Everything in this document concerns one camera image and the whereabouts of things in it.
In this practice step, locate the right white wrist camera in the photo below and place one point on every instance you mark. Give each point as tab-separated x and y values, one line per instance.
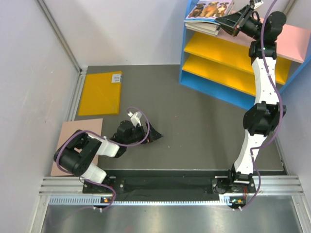
256	3

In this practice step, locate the yellow file folder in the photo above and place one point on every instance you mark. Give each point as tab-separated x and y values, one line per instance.
101	94

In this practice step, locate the black paperback book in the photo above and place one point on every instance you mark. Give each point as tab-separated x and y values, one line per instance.
204	25

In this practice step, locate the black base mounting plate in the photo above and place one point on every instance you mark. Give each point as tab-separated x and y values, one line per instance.
131	181

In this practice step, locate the dark blue hardcover book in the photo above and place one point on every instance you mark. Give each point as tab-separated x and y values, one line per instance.
204	31

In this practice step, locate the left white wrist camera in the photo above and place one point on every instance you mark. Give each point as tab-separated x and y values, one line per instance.
135	118

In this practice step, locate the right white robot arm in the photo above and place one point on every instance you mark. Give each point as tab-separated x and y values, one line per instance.
268	110

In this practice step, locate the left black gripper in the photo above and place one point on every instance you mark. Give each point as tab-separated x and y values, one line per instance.
154	135

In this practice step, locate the pink file folder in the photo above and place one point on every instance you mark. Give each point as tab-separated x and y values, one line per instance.
68	129

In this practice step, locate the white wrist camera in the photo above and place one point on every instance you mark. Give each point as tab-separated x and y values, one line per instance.
256	3
135	118

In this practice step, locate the aluminium frame rail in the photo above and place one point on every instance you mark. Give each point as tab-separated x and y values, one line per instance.
74	191

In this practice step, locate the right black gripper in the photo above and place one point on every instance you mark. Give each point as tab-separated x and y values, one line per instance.
236	20

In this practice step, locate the colourful wooden bookshelf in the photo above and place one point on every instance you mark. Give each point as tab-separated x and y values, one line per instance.
219	66

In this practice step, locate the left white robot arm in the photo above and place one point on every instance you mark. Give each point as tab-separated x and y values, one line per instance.
77	153

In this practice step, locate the purple dog book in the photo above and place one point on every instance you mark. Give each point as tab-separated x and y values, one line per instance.
208	10

